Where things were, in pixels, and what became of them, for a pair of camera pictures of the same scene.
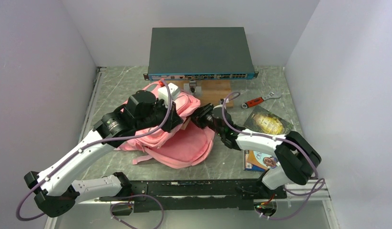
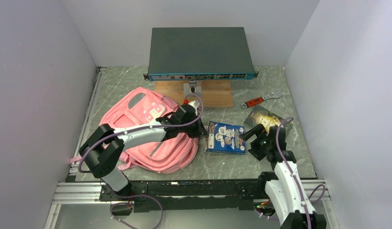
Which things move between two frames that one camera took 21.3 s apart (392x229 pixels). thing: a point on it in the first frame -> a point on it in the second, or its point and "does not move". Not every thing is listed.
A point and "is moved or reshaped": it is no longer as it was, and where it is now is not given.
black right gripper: (201, 113) -> (260, 133)
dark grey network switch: (199, 53) does not move
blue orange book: (248, 166) -> (225, 138)
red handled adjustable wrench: (270, 95) does not move
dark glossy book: (262, 119) does not move
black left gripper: (173, 119) -> (200, 132)
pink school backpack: (179, 148) is moved or reshaped
